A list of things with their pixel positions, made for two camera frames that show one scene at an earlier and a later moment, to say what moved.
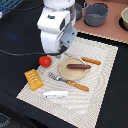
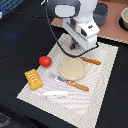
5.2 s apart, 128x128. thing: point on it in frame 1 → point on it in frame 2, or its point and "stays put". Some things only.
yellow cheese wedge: x=33 y=79 stays put
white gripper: x=58 y=42 → x=85 y=32
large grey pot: x=95 y=14 stays put
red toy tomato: x=45 y=61 stays put
